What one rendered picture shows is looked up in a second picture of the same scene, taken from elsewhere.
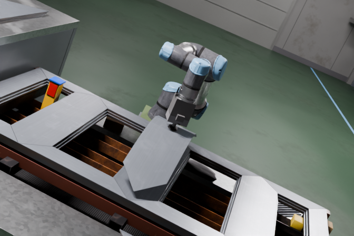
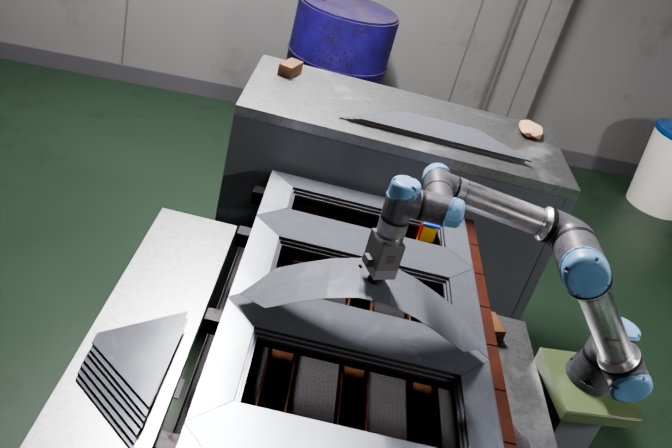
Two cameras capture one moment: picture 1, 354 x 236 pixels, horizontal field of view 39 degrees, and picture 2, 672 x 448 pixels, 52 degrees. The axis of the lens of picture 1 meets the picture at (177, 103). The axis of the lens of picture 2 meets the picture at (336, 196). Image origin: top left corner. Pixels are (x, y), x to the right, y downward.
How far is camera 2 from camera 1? 2.11 m
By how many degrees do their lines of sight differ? 73
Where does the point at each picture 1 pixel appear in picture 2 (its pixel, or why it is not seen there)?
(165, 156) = (307, 288)
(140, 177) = (261, 288)
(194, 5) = not seen: outside the picture
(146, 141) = (318, 267)
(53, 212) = (194, 272)
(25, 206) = (187, 253)
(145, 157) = (293, 276)
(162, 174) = (277, 298)
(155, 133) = (341, 267)
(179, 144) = (340, 290)
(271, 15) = not seen: outside the picture
